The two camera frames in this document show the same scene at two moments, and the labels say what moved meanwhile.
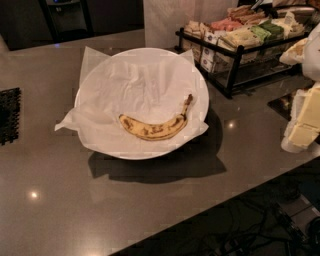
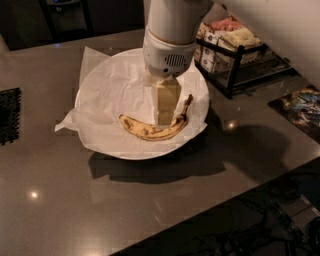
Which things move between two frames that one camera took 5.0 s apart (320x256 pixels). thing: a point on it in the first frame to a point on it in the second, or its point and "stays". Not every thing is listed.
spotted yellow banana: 154,132 stays
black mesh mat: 9,115 stays
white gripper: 312,55 to 165,57
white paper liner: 148,90 stays
